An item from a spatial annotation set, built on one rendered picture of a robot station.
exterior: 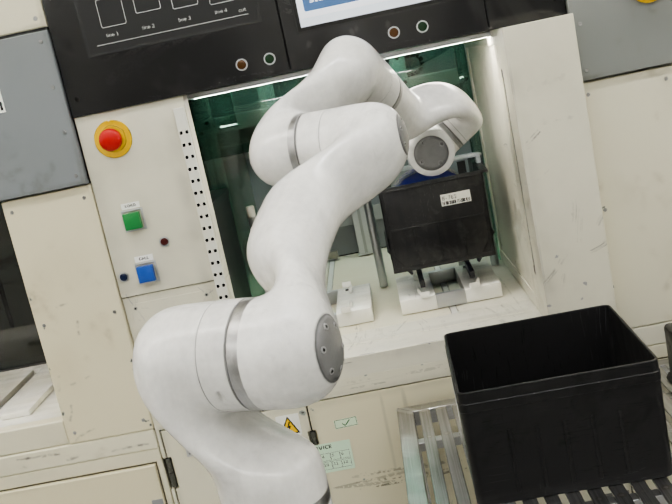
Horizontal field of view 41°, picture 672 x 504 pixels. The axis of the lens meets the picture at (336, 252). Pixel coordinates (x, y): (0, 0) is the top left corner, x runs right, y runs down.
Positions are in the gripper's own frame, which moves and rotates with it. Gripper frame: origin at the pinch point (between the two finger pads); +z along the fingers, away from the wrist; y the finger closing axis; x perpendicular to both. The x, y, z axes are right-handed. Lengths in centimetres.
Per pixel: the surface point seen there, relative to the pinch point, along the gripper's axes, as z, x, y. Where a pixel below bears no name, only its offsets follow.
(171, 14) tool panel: -30, 32, -40
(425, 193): -9.9, -10.3, -1.3
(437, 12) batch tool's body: -30.0, 23.4, 5.3
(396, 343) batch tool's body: -27.0, -34.7, -12.6
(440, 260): -9.6, -24.6, -0.8
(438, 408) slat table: -36, -45, -7
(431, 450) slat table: -52, -46, -10
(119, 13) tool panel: -30, 34, -48
